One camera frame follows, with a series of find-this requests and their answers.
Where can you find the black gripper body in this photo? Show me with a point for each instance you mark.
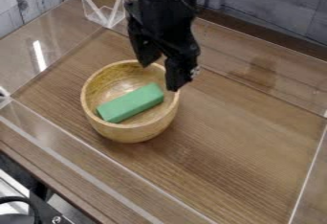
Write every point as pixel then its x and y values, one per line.
pixel 168 19

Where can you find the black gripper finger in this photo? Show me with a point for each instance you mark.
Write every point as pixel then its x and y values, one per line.
pixel 181 69
pixel 143 40

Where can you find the green rectangular block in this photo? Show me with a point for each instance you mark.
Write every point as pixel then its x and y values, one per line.
pixel 132 103

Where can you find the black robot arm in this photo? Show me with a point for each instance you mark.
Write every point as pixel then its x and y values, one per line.
pixel 160 32

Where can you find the wooden bowl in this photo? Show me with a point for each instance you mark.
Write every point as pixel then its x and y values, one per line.
pixel 113 81

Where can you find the clear acrylic tray walls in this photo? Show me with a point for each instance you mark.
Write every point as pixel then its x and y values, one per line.
pixel 240 159

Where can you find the clear acrylic corner bracket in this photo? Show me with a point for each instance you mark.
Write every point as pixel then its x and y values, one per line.
pixel 104 16

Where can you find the black metal table bracket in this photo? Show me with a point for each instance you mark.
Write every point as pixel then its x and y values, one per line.
pixel 56 211

